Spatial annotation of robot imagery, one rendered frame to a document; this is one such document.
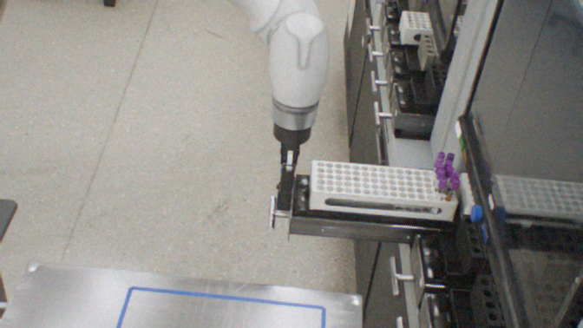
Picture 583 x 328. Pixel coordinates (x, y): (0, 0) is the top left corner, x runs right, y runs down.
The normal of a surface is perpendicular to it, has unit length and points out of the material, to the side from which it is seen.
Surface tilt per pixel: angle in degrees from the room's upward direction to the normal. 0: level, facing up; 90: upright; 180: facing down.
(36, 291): 0
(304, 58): 81
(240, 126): 0
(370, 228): 90
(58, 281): 0
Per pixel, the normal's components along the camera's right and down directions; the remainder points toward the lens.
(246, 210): 0.09, -0.76
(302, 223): -0.03, 0.64
